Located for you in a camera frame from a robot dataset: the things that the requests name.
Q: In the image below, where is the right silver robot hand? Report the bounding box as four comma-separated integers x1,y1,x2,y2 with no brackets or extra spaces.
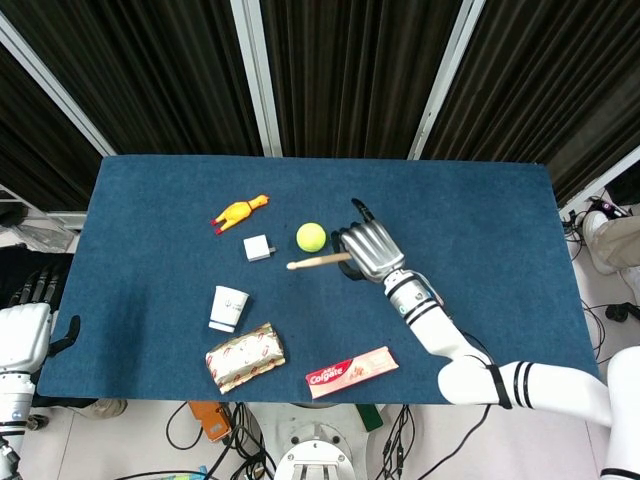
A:
330,197,407,285

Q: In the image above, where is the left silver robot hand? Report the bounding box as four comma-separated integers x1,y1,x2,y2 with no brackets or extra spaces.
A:
0,264,82,374

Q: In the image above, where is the wooden drumstick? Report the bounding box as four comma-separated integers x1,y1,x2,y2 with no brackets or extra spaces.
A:
285,252,353,272

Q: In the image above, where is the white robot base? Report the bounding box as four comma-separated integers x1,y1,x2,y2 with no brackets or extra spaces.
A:
259,399,387,480

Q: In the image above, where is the yellow tennis ball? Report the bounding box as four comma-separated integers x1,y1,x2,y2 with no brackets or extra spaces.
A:
295,222,328,253

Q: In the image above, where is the white plug charger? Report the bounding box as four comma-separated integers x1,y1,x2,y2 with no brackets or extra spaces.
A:
243,235,277,263

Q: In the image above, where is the red white Colgate toothpaste box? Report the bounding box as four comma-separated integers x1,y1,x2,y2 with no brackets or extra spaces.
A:
305,345,400,400

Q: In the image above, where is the yellow rubber chicken toy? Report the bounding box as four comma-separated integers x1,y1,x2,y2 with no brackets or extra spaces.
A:
209,194,271,236

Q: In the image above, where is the blue table cloth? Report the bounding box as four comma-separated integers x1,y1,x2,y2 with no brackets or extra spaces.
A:
37,154,600,405

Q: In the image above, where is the white paper cup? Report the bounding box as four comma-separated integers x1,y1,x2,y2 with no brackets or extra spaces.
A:
208,285,250,334

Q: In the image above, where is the green block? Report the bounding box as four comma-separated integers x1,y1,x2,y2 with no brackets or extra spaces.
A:
356,403,385,432

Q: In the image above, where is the gold foil snack bag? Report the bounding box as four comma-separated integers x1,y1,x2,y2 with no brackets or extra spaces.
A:
205,322,287,395

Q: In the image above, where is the dark pleated curtain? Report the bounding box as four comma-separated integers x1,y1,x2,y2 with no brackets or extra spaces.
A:
422,0,640,206
2,0,264,156
0,44,104,212
259,0,464,160

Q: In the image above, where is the orange device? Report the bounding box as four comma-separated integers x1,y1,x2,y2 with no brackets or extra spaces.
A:
188,399,234,444

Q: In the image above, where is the beige trouser leg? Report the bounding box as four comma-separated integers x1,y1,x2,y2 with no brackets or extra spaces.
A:
597,214,640,271

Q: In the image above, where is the black floor cable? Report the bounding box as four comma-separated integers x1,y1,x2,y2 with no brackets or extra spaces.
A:
382,403,419,480
165,399,207,452
579,298,614,362

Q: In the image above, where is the white frame post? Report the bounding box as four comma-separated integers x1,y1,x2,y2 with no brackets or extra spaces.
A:
0,12,117,157
229,0,284,158
558,158,640,217
407,0,487,161

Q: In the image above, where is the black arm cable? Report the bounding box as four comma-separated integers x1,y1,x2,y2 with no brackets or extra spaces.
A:
429,329,514,480

